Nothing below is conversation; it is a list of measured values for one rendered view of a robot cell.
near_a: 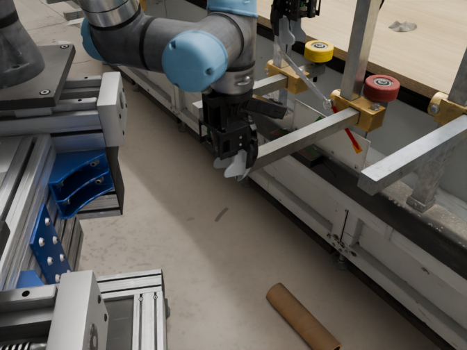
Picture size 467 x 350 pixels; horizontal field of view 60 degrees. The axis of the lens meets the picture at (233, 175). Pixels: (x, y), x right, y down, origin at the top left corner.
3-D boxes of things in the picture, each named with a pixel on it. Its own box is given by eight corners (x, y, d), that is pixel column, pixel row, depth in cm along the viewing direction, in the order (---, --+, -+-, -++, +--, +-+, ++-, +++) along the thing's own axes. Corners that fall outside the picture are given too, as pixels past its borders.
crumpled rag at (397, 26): (392, 32, 124) (395, 25, 122) (385, 25, 129) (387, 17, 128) (421, 32, 124) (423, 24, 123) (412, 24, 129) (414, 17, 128)
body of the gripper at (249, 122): (199, 144, 77) (194, 86, 69) (235, 130, 81) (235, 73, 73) (222, 164, 72) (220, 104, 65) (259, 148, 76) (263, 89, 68)
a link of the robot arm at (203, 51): (140, 87, 57) (178, 57, 64) (213, 102, 53) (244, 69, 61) (131, 30, 52) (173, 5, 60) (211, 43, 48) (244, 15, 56)
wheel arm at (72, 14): (67, 23, 165) (64, 12, 162) (64, 21, 167) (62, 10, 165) (162, 3, 185) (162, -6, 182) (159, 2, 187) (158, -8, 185)
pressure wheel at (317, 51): (329, 87, 118) (335, 49, 111) (301, 87, 119) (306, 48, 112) (326, 76, 124) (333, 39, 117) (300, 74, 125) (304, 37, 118)
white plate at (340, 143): (361, 175, 102) (369, 142, 96) (290, 129, 119) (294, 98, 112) (362, 174, 103) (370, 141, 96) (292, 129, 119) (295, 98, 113)
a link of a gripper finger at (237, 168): (219, 188, 81) (217, 151, 75) (242, 177, 84) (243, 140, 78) (228, 196, 79) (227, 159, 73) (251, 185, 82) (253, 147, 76)
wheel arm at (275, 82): (199, 122, 101) (199, 107, 98) (192, 116, 103) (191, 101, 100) (324, 76, 120) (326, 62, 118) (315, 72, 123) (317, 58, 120)
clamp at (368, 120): (367, 132, 95) (372, 114, 92) (326, 109, 104) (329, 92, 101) (383, 125, 98) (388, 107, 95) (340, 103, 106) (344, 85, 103)
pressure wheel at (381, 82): (375, 133, 100) (386, 90, 92) (349, 119, 105) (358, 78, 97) (395, 123, 103) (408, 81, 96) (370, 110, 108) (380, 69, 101)
